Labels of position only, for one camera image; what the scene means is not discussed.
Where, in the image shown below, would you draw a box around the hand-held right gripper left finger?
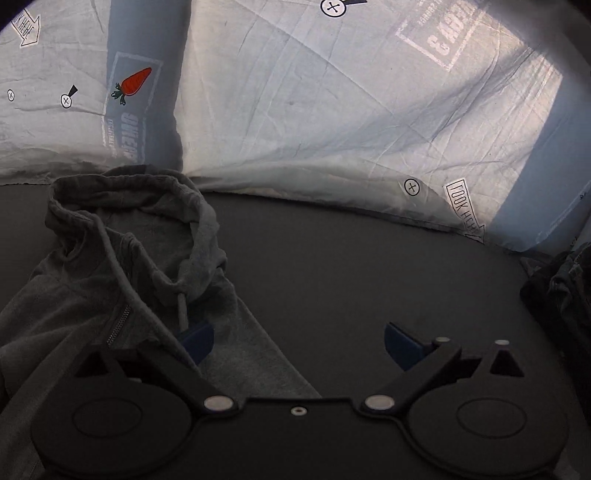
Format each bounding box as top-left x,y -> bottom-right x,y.
74,322 -> 242,419

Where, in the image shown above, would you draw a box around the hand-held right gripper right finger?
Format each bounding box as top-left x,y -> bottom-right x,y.
363,322 -> 528,419

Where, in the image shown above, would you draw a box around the grey zip hoodie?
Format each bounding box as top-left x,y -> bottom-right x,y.
0,164 -> 323,480

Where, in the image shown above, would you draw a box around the dark denim garment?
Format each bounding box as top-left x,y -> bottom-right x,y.
519,244 -> 591,372

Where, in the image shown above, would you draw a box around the white printed curtain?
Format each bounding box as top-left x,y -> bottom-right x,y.
0,0 -> 591,254

